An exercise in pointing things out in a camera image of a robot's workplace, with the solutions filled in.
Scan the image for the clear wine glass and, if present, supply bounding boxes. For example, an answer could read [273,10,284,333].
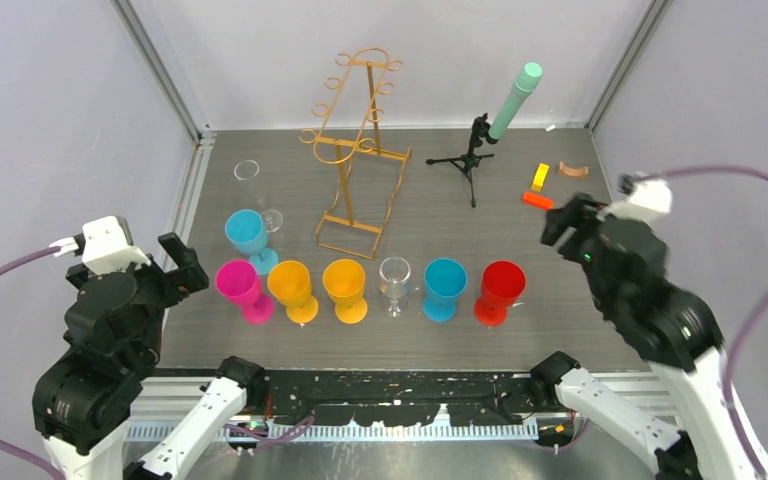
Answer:
[379,256,412,318]
[233,160,283,233]

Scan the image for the blue wine glass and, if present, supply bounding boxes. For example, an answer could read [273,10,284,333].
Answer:
[224,209,279,276]
[422,257,468,323]

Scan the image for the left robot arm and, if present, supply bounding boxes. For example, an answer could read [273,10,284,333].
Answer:
[32,232,268,479]

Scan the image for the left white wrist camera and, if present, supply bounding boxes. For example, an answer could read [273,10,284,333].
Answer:
[49,215,153,275]

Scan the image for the gold wire glass rack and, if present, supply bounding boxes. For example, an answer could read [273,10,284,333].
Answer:
[299,46,412,260]

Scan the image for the mint green microphone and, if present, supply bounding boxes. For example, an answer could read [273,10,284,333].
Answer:
[487,62,543,144]

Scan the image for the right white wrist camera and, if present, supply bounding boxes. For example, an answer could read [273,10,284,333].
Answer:
[600,174,673,225]

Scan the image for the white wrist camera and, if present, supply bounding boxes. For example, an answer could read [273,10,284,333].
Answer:
[49,215,153,275]
[600,174,673,225]

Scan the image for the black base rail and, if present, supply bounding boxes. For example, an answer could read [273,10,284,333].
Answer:
[203,367,597,429]

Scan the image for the black tripod stand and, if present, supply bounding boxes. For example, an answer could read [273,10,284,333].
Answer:
[425,113,498,208]

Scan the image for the orange block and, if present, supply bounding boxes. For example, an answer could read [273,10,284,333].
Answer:
[522,191,554,211]

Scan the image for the pink wine glass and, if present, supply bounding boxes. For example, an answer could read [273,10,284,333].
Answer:
[215,260,274,325]

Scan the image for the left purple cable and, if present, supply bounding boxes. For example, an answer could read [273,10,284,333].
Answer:
[0,246,67,480]

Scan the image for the red wine glass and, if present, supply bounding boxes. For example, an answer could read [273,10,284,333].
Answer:
[473,260,527,327]

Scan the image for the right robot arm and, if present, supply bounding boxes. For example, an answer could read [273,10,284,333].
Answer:
[530,193,768,479]

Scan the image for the yellow wine glass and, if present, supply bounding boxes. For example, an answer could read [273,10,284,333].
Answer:
[267,260,319,325]
[322,258,368,324]

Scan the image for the wooden arch block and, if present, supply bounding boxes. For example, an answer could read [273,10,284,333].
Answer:
[557,162,589,179]

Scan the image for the yellow block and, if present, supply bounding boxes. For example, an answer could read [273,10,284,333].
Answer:
[531,163,550,192]

